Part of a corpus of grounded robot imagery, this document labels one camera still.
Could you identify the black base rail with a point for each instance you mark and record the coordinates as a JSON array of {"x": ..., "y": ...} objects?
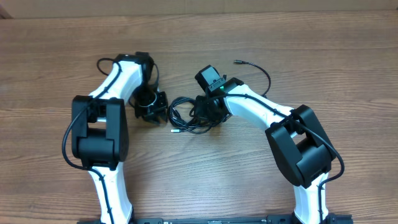
[{"x": 214, "y": 220}]

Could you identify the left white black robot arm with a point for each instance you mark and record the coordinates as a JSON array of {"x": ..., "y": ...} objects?
[{"x": 97, "y": 138}]

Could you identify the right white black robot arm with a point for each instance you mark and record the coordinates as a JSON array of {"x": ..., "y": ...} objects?
[{"x": 300, "y": 146}]

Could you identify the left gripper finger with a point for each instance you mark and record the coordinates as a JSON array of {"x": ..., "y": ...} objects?
[
  {"x": 152, "y": 118},
  {"x": 163, "y": 116}
]

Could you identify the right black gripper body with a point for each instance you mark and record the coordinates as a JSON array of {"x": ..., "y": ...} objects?
[{"x": 203, "y": 111}]

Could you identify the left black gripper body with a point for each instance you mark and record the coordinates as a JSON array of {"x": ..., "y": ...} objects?
[{"x": 147, "y": 102}]

